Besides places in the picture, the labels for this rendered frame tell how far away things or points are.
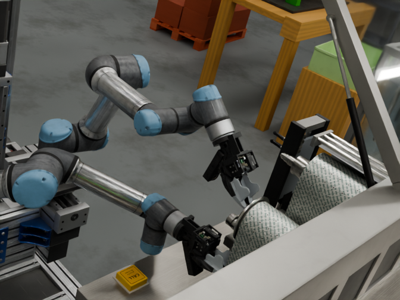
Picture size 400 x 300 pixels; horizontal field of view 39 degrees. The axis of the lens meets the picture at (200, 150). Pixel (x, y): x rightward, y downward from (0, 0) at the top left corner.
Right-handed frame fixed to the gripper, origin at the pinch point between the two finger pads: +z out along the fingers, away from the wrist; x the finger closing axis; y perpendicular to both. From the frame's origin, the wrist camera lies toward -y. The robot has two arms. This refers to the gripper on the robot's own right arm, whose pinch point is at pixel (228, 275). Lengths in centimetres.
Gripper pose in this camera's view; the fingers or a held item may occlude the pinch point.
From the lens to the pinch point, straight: 163.0
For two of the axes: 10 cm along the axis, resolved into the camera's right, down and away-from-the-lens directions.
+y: 2.5, -8.4, -4.8
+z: 7.0, 5.0, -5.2
